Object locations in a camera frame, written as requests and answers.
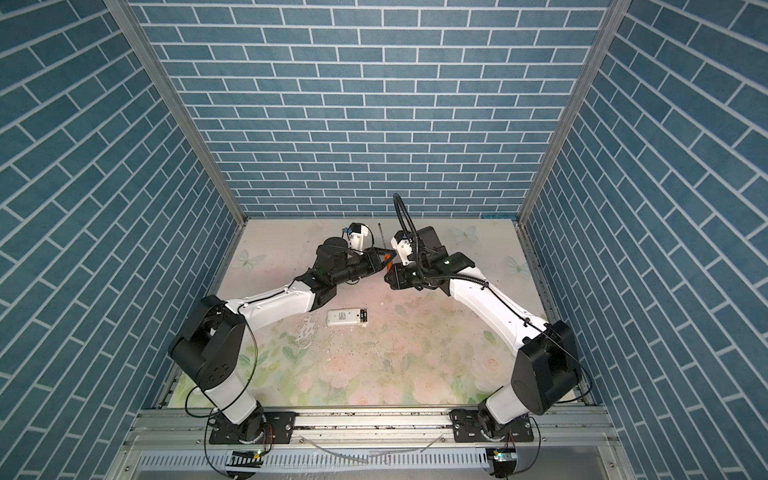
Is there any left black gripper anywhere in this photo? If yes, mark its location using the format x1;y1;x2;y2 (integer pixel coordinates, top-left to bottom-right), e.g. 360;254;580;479
329;246;395;287

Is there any white slotted cable duct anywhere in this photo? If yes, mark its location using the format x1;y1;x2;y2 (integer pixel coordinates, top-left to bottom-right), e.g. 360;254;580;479
137;448;489;473

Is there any left circuit board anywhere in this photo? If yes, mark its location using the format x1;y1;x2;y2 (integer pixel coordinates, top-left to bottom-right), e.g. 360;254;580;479
225;450;265;470

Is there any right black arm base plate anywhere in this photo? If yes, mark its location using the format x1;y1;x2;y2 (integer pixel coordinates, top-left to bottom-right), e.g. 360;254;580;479
448;408;534;443

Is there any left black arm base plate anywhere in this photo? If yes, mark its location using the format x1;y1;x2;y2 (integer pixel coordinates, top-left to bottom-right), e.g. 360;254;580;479
208;410;297;447

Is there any aluminium front rail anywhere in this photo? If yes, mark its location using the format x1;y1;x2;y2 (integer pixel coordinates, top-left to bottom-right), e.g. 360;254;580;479
108;405;633;479

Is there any right circuit board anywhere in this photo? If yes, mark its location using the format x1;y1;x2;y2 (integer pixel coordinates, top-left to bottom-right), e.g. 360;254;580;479
488;447;518;463

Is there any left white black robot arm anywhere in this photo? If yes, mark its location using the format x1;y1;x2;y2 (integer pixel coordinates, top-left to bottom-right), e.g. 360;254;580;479
168;237;396;426

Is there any orange black screwdriver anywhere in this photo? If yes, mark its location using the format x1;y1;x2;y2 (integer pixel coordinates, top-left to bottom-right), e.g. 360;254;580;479
377;222;395;270

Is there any circuit board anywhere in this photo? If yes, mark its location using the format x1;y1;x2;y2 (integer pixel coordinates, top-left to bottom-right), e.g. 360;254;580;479
488;447;518;463
225;450;265;470

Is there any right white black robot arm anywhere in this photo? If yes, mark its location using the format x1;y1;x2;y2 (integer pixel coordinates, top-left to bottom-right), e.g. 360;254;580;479
385;227;583;426

